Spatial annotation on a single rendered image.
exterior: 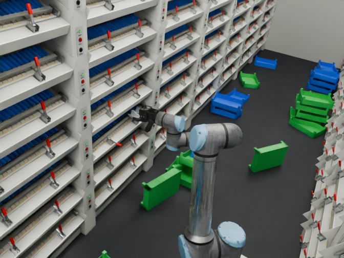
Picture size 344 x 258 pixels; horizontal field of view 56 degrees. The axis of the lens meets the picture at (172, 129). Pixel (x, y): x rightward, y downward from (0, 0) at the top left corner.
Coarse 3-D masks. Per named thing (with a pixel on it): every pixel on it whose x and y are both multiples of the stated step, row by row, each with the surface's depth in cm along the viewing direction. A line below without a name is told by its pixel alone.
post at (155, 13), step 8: (160, 0) 179; (152, 8) 183; (160, 8) 182; (152, 16) 186; (160, 16) 186; (160, 24) 189; (160, 32) 192; (152, 40) 193; (152, 48) 196; (160, 56) 203; (160, 64) 207; (152, 72) 204; (160, 72) 211; (152, 80) 207; (160, 80) 215; (152, 96) 213; (152, 104) 217; (152, 136) 236; (144, 144) 237; (152, 152) 246; (152, 160) 252; (144, 168) 249
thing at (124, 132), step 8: (144, 104) 219; (128, 120) 208; (128, 128) 203; (136, 128) 212; (112, 136) 193; (120, 136) 196; (104, 144) 186; (112, 144) 189; (96, 152) 180; (104, 152) 183; (96, 160) 180
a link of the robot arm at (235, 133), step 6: (228, 126) 141; (234, 126) 144; (186, 132) 200; (228, 132) 140; (234, 132) 141; (240, 132) 145; (186, 138) 196; (234, 138) 141; (240, 138) 145; (186, 144) 197; (228, 144) 141; (234, 144) 143
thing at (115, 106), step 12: (132, 84) 202; (144, 84) 209; (108, 96) 184; (120, 96) 189; (132, 96) 197; (144, 96) 203; (96, 108) 174; (108, 108) 181; (120, 108) 186; (96, 120) 171; (108, 120) 175; (96, 132) 170
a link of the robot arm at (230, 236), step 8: (224, 224) 168; (232, 224) 169; (216, 232) 165; (224, 232) 163; (232, 232) 164; (240, 232) 165; (224, 240) 160; (232, 240) 160; (240, 240) 161; (224, 248) 161; (232, 248) 161; (240, 248) 162; (224, 256) 162; (232, 256) 164; (240, 256) 169
